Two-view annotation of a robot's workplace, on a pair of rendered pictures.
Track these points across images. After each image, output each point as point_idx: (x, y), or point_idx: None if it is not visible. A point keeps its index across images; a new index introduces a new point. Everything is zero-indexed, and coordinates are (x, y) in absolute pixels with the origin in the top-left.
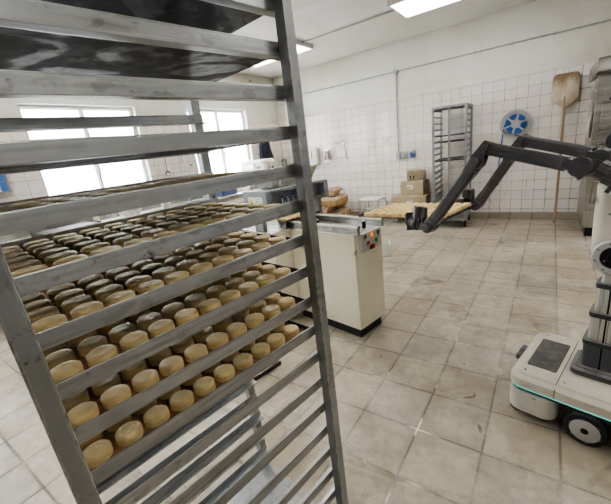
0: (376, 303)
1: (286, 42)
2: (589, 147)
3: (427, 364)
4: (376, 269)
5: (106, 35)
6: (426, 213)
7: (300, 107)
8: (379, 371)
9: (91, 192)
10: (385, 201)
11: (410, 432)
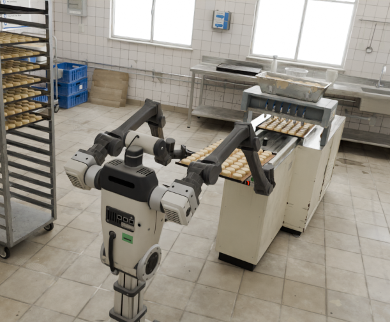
0: (243, 243)
1: None
2: (206, 158)
3: (182, 299)
4: (252, 211)
5: None
6: (167, 148)
7: None
8: (166, 270)
9: (7, 45)
10: None
11: (95, 284)
